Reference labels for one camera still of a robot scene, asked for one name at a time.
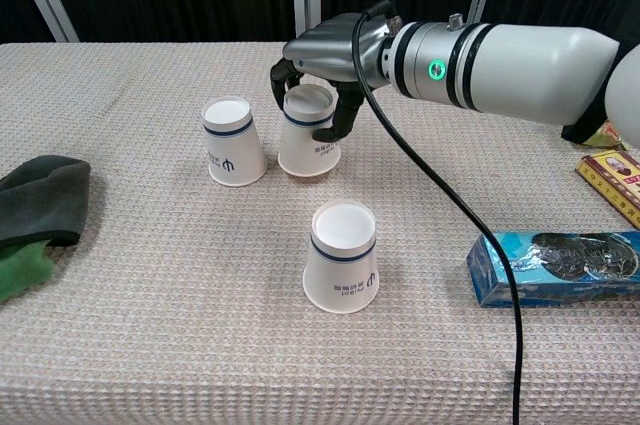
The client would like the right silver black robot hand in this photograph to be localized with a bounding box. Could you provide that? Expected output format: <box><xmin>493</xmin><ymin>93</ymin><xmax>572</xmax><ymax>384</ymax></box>
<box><xmin>269</xmin><ymin>0</ymin><xmax>397</xmax><ymax>144</ymax></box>

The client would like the white paper cup blue stripe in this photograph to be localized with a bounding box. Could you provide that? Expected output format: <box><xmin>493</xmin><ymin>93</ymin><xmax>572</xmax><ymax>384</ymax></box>
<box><xmin>302</xmin><ymin>199</ymin><xmax>380</xmax><ymax>315</ymax></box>
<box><xmin>201</xmin><ymin>96</ymin><xmax>268</xmax><ymax>188</ymax></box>
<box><xmin>277</xmin><ymin>84</ymin><xmax>343</xmax><ymax>178</ymax></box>

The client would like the green candy bag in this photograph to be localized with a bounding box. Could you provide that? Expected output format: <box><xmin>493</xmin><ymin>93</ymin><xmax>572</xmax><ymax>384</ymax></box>
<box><xmin>584</xmin><ymin>120</ymin><xmax>626</xmax><ymax>150</ymax></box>

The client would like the gold flat box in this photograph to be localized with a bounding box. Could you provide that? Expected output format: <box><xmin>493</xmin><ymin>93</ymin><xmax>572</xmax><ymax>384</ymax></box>
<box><xmin>574</xmin><ymin>148</ymin><xmax>640</xmax><ymax>231</ymax></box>

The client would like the blue cookie box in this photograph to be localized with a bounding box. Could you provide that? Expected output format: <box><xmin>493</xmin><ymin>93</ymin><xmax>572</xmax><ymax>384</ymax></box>
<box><xmin>465</xmin><ymin>230</ymin><xmax>640</xmax><ymax>309</ymax></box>

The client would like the beige woven tablecloth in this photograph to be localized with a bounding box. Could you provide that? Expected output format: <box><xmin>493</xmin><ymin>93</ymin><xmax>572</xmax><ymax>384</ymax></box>
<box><xmin>0</xmin><ymin>41</ymin><xmax>640</xmax><ymax>425</ymax></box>

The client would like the grey green folded cloth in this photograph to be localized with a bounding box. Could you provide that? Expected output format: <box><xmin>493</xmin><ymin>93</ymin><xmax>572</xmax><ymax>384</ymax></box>
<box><xmin>0</xmin><ymin>155</ymin><xmax>92</xmax><ymax>304</ymax></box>

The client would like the black right hand cable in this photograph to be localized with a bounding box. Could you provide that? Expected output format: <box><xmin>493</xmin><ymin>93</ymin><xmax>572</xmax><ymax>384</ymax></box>
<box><xmin>351</xmin><ymin>0</ymin><xmax>525</xmax><ymax>425</ymax></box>

